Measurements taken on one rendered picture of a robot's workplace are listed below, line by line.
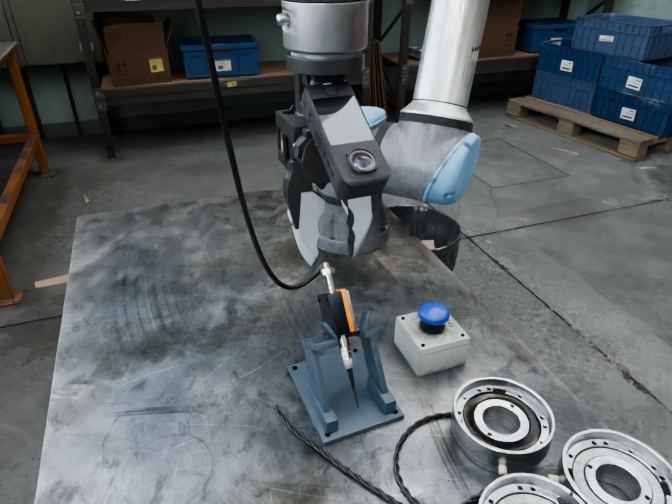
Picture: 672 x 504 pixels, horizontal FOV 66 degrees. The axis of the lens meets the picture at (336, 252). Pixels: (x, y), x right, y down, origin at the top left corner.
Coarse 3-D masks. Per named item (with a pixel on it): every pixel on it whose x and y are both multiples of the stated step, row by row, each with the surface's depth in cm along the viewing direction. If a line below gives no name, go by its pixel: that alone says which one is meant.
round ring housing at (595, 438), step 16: (592, 432) 53; (608, 432) 53; (576, 448) 53; (592, 448) 53; (608, 448) 53; (624, 448) 53; (640, 448) 52; (560, 464) 51; (592, 464) 51; (608, 464) 51; (624, 464) 51; (656, 464) 51; (560, 480) 50; (592, 480) 50; (608, 480) 52; (624, 480) 51; (640, 480) 50; (608, 496) 48; (640, 496) 48
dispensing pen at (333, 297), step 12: (324, 264) 59; (324, 300) 58; (336, 300) 57; (324, 312) 59; (336, 312) 57; (336, 324) 57; (348, 324) 57; (348, 348) 58; (348, 360) 58; (348, 372) 59
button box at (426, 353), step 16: (400, 320) 68; (416, 320) 68; (448, 320) 68; (400, 336) 68; (416, 336) 65; (432, 336) 65; (448, 336) 65; (464, 336) 65; (416, 352) 64; (432, 352) 64; (448, 352) 65; (464, 352) 66; (416, 368) 65; (432, 368) 65; (448, 368) 66
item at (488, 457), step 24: (480, 384) 60; (504, 384) 60; (456, 408) 56; (480, 408) 57; (504, 408) 58; (456, 432) 55; (552, 432) 53; (480, 456) 53; (504, 456) 51; (528, 456) 51
